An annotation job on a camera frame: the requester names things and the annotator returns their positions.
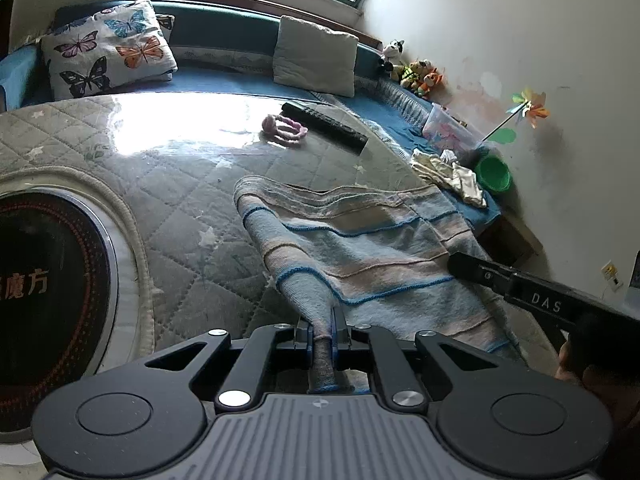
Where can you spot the orange plush toy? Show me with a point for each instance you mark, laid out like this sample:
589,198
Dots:
430,82

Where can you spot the black remote control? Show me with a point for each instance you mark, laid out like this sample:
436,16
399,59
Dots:
326,126

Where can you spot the clear plastic storage box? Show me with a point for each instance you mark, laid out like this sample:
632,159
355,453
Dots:
444,132

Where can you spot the butterfly print pillow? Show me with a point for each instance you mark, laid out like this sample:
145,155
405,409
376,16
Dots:
106,50

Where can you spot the black white plush toy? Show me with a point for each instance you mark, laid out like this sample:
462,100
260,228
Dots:
392,63

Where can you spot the green plastic bucket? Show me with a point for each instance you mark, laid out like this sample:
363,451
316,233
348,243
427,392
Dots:
493,174

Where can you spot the colourful paper pinwheel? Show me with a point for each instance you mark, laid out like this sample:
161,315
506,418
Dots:
527,105

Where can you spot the striped blue beige garment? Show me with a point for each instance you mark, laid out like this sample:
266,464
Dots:
378,256

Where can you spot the quilted star table cover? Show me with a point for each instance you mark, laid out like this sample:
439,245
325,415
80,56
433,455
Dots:
158,171

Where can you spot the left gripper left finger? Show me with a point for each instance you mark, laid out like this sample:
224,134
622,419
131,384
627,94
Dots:
146,416

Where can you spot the grey plain cushion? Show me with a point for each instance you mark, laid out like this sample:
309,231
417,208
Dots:
315,58

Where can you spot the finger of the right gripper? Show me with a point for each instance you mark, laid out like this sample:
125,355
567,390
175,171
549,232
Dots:
479,271

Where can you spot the person's right hand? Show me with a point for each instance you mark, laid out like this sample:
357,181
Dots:
567,359

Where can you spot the yellow green plush toy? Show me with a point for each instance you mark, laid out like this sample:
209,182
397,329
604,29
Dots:
414,73

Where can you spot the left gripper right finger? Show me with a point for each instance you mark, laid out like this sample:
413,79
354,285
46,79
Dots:
492,415

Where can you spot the blue sofa bench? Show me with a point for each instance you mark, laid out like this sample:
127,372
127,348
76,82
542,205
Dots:
227,50

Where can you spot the white crumpled cloth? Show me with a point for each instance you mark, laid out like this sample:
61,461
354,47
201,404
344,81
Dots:
445,171

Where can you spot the white wall socket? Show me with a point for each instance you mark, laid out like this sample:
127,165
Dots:
610,274

